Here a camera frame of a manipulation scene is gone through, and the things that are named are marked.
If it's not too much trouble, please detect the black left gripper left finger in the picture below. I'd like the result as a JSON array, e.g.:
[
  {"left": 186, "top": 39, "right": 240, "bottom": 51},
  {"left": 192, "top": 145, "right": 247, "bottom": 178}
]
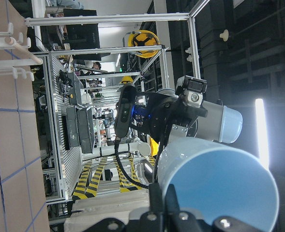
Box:
[{"left": 149, "top": 183, "right": 164, "bottom": 214}]

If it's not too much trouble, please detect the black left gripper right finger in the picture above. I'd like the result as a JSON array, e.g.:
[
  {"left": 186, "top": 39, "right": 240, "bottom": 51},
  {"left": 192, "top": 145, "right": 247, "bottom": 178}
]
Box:
[{"left": 165, "top": 184, "right": 180, "bottom": 217}]

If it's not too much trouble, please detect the right arm gripper body black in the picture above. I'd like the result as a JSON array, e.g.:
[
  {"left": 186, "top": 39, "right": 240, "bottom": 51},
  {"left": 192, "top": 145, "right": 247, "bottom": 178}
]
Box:
[{"left": 130, "top": 75, "right": 208, "bottom": 143}]

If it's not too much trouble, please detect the light blue cup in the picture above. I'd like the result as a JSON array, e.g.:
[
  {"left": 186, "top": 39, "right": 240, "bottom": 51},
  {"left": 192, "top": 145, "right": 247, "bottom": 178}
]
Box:
[{"left": 158, "top": 137, "right": 279, "bottom": 232}]

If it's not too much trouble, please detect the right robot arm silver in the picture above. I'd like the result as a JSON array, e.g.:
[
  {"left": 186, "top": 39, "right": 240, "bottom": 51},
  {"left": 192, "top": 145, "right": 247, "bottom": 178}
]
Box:
[{"left": 132, "top": 76, "right": 242, "bottom": 220}]

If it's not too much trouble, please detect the white cup rack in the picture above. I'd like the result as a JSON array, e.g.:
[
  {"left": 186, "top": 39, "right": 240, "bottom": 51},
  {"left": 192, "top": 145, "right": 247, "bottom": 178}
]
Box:
[{"left": 0, "top": 22, "right": 43, "bottom": 81}]

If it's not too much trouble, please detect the yellow hard hat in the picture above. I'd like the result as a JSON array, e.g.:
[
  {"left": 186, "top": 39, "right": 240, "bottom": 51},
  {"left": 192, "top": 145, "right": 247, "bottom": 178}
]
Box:
[{"left": 128, "top": 30, "right": 160, "bottom": 58}]

